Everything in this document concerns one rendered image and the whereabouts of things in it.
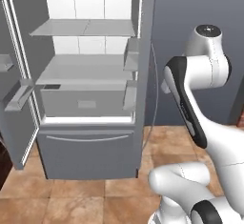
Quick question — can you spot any grey door bin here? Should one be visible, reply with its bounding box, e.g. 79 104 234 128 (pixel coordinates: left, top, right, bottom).
3 78 35 112
122 38 140 72
0 53 14 73
121 79 138 112

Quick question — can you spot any grey crisper drawer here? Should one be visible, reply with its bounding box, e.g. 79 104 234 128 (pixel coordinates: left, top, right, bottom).
39 84 129 118

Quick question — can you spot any glass fridge shelf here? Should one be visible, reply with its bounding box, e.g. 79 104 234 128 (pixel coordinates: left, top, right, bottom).
34 53 134 87
29 18 137 38

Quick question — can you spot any grey freezer drawer front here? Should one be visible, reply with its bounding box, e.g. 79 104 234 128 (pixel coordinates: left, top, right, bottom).
35 128 143 181

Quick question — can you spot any grey fridge right door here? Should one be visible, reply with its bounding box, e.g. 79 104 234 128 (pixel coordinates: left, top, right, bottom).
135 0 159 178

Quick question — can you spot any grey fridge door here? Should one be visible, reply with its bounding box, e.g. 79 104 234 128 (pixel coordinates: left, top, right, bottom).
0 0 41 172
135 0 159 178

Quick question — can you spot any grey fridge left door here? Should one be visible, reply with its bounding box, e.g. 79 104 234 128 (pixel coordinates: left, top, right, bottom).
0 0 41 172

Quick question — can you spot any dark brown cabinet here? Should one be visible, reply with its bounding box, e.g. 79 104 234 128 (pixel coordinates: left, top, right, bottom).
0 132 14 192

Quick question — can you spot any thin curved fridge door handle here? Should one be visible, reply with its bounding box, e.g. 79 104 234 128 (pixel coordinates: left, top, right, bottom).
141 42 159 150

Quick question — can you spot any grey freezer drawer handle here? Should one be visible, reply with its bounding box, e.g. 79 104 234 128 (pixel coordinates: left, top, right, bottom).
45 133 131 143

